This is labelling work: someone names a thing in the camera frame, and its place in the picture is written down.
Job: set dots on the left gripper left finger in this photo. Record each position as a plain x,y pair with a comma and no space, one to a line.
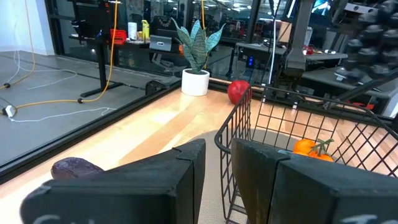
140,193

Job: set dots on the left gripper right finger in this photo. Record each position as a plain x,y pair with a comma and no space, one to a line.
311,196

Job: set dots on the orange tangerine bunch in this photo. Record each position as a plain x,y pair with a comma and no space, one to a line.
303,146

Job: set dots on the purple eggplant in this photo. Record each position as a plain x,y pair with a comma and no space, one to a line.
74,168

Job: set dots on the snake plant in white pot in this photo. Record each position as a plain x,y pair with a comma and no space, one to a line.
196,81

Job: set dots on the red apple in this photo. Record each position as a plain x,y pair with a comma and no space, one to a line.
237,91

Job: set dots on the black desk stand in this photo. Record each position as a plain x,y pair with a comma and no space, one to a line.
101,62

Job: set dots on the grey box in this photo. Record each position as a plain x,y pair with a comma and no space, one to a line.
160,43

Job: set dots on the red box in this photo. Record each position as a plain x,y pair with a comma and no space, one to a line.
118,37

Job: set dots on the yellow bottle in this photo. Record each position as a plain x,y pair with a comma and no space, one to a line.
145,31

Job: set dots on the white paper roll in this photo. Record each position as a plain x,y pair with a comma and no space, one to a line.
132,31

